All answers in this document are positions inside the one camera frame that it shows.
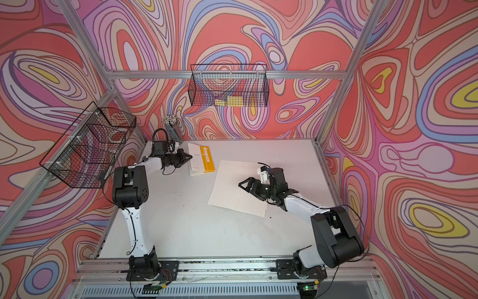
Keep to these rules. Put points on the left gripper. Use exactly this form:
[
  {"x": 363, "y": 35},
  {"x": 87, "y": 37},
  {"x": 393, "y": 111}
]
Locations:
[{"x": 182, "y": 160}]

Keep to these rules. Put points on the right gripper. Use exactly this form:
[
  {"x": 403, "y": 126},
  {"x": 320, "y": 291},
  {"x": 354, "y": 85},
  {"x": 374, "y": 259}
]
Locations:
[{"x": 254, "y": 191}]

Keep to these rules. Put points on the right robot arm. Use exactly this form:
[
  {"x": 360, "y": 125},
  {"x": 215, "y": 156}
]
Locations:
[{"x": 336, "y": 240}]

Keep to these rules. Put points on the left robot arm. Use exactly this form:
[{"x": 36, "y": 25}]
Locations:
[{"x": 130, "y": 193}]

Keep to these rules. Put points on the mesh pencil cup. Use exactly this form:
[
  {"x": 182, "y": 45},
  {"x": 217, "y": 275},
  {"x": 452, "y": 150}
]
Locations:
[{"x": 171, "y": 124}]

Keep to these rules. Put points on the yellow sticky notes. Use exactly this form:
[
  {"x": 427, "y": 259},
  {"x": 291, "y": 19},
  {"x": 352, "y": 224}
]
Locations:
[{"x": 230, "y": 101}]

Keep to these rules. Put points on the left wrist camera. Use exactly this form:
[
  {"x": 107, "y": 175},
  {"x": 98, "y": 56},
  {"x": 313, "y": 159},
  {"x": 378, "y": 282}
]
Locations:
[{"x": 173, "y": 147}]

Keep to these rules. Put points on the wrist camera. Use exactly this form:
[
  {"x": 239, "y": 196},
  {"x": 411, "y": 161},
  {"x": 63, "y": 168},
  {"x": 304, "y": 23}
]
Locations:
[
  {"x": 263, "y": 173},
  {"x": 173, "y": 147}
]

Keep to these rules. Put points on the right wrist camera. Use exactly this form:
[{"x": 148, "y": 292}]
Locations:
[{"x": 263, "y": 173}]

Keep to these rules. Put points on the left wire basket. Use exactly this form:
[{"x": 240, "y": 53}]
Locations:
[{"x": 85, "y": 154}]

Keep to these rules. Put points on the wire basket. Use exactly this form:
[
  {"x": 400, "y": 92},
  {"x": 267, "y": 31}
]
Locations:
[
  {"x": 85, "y": 154},
  {"x": 209, "y": 82}
]

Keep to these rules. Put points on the back wire basket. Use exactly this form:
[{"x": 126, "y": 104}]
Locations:
[{"x": 209, "y": 82}]

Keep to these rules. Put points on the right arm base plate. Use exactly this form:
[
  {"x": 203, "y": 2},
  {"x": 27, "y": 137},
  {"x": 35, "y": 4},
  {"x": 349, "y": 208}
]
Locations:
[{"x": 288, "y": 269}]

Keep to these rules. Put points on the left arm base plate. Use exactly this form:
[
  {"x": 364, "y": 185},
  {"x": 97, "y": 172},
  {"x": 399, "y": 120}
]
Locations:
[{"x": 164, "y": 270}]

